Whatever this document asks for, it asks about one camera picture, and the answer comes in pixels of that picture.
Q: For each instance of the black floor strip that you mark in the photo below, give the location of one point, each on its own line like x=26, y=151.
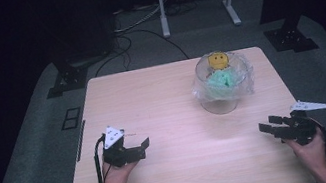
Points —
x=80, y=141

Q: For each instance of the person's left hand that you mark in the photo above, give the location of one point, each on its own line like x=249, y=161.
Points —
x=116, y=178

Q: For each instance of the black stand base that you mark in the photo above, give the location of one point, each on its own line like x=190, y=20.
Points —
x=69, y=79
x=290, y=38

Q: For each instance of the clear plastic bag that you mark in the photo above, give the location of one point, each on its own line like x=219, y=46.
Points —
x=245, y=82

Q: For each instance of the yellow smiley face toy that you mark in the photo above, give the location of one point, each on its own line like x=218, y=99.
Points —
x=218, y=60

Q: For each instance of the black rectangular floor frame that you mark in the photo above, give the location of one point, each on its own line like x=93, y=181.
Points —
x=66, y=119

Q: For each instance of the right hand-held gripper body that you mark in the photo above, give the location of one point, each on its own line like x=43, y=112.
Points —
x=303, y=126

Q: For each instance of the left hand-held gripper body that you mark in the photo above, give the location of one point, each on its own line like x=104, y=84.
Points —
x=115, y=152

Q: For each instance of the clear round bin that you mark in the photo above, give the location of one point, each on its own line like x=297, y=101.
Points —
x=221, y=106

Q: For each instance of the person's right hand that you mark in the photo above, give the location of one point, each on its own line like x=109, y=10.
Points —
x=309, y=148

